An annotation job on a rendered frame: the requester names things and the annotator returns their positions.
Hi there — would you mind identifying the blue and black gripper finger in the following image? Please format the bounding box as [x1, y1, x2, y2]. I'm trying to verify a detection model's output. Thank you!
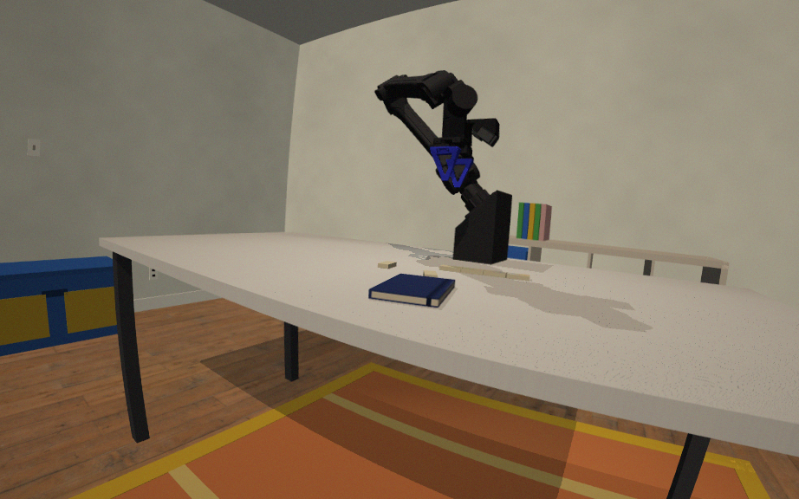
[430, 146, 461, 181]
[446, 159, 474, 188]

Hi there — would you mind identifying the dark blue notebook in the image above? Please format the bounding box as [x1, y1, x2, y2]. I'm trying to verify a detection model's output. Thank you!
[368, 274, 455, 308]

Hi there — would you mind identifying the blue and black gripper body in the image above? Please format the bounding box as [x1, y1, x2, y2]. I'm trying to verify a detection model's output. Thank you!
[430, 117, 474, 159]

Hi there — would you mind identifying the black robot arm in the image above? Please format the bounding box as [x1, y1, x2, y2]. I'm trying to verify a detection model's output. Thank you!
[374, 70, 499, 218]

